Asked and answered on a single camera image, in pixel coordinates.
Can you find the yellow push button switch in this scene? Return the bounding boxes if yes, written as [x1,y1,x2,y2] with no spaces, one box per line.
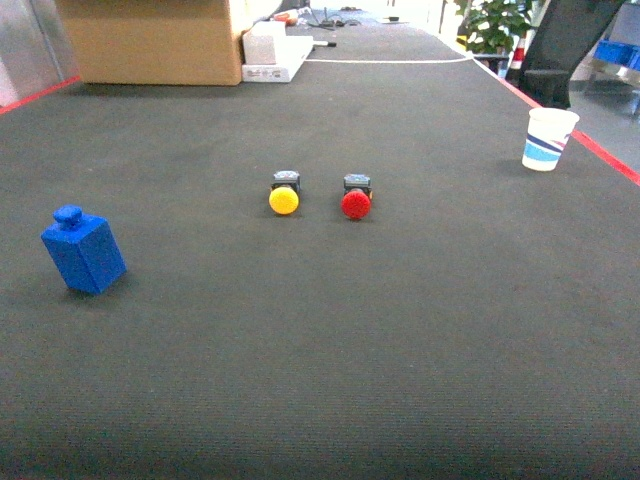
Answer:
[268,170,301,215]

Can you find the white paper cup blue stripes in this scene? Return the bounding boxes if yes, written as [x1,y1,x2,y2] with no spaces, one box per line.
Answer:
[521,107,580,172]

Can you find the white small box on top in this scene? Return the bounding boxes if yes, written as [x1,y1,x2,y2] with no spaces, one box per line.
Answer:
[242,21,286,65]

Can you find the green potted plant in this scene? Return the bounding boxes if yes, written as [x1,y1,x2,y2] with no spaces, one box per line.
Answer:
[453,0,544,54]

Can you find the large open cardboard box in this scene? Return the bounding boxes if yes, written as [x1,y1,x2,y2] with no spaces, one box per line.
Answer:
[53,0,281,87]

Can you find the red push button switch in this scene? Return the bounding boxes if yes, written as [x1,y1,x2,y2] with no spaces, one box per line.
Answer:
[341,173,372,220]

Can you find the white flat box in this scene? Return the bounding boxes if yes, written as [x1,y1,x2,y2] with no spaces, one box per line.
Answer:
[242,36,313,83]

